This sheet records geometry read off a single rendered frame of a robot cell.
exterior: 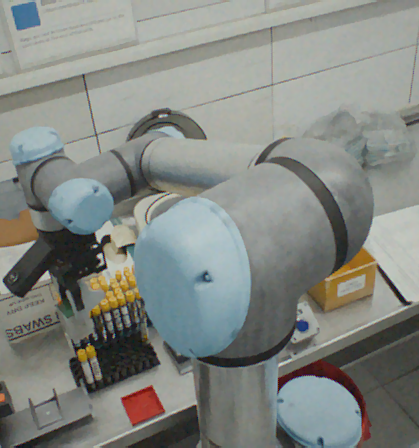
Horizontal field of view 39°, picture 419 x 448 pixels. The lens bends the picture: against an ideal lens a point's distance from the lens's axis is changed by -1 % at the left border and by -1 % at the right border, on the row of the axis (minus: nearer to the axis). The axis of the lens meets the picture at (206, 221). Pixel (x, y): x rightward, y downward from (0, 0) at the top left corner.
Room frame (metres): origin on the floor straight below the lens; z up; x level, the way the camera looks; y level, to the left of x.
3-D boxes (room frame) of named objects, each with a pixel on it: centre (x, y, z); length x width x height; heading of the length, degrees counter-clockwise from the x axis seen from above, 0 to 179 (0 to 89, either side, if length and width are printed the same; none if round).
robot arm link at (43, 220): (0.77, 0.24, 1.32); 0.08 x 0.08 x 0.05
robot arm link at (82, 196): (0.69, 0.17, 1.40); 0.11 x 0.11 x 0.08; 34
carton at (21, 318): (1.07, 0.40, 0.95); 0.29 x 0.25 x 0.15; 22
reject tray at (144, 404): (0.71, 0.16, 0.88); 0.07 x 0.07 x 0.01; 22
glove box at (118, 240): (1.13, 0.22, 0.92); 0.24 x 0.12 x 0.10; 22
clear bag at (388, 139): (1.56, -0.56, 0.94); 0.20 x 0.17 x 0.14; 93
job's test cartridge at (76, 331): (0.76, 0.25, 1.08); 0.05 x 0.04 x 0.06; 35
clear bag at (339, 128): (1.50, -0.39, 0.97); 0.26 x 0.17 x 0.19; 128
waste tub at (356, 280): (0.99, -0.28, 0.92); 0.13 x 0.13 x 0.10; 19
